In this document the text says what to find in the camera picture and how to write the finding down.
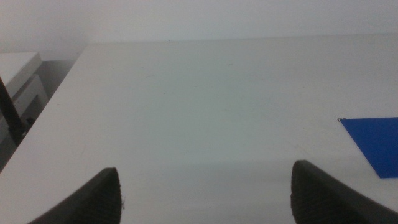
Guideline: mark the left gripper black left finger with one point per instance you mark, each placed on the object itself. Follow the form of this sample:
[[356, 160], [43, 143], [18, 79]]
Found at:
[[99, 202]]

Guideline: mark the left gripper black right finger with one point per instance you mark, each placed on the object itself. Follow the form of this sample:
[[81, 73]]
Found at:
[[320, 199]]

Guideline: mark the blue rectangular mat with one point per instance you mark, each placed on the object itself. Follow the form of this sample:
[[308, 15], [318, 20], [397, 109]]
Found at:
[[377, 143]]

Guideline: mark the black pole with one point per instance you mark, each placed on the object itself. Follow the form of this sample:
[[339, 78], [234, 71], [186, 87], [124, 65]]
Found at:
[[11, 115]]

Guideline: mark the white cabinet beside table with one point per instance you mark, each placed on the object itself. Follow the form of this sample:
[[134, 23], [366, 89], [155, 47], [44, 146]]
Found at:
[[18, 68]]

